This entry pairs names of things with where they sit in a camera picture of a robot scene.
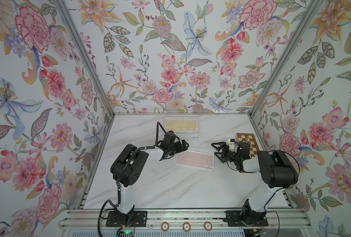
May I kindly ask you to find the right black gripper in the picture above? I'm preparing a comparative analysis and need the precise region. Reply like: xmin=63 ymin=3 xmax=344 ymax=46
xmin=211 ymin=143 xmax=240 ymax=164

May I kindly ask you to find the left orange ring marker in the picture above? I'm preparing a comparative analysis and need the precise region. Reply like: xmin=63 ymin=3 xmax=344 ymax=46
xmin=161 ymin=222 xmax=169 ymax=232

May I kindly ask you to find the orange ring marker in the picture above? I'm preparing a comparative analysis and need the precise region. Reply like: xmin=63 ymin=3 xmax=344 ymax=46
xmin=204 ymin=221 xmax=213 ymax=232
xmin=161 ymin=222 xmax=169 ymax=232
xmin=182 ymin=222 xmax=191 ymax=233

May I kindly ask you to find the left black cable bundle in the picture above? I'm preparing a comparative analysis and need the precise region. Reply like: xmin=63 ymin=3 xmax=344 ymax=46
xmin=96 ymin=121 xmax=167 ymax=237

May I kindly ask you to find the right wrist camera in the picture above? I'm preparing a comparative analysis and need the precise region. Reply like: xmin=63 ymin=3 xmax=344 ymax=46
xmin=226 ymin=139 xmax=237 ymax=149

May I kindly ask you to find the wooden chessboard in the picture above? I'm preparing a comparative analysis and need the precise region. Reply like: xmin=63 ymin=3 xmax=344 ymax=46
xmin=236 ymin=133 xmax=260 ymax=158

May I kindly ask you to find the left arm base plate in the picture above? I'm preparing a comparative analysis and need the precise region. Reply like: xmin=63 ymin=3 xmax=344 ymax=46
xmin=106 ymin=208 xmax=148 ymax=227

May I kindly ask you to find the right black cable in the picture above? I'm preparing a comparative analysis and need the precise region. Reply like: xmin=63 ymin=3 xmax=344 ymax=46
xmin=225 ymin=149 xmax=301 ymax=237

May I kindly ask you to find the aluminium front rail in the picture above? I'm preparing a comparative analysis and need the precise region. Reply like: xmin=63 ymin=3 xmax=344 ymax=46
xmin=58 ymin=208 xmax=311 ymax=230

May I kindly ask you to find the middle orange ring marker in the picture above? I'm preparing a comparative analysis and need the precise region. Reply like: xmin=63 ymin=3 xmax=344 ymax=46
xmin=182 ymin=222 xmax=191 ymax=233

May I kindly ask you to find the pink keyboard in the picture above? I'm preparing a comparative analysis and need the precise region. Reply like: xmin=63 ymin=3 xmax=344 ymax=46
xmin=178 ymin=134 xmax=199 ymax=139
xmin=175 ymin=148 xmax=215 ymax=171

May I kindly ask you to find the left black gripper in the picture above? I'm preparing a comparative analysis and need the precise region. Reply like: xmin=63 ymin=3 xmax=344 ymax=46
xmin=167 ymin=139 xmax=190 ymax=158

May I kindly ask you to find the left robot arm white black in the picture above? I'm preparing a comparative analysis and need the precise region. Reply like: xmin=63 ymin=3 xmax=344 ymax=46
xmin=110 ymin=131 xmax=189 ymax=214

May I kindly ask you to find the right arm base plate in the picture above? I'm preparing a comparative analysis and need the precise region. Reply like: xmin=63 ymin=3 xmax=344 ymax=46
xmin=223 ymin=204 xmax=268 ymax=227

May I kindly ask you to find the right orange ring marker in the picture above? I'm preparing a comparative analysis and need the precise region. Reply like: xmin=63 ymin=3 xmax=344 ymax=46
xmin=204 ymin=221 xmax=213 ymax=232

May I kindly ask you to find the white keyboard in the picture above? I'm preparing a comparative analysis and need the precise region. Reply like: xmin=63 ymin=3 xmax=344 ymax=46
xmin=171 ymin=131 xmax=199 ymax=134
xmin=179 ymin=136 xmax=199 ymax=139

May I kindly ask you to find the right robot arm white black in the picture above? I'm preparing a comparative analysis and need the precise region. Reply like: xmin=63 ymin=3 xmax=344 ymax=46
xmin=211 ymin=142 xmax=299 ymax=222

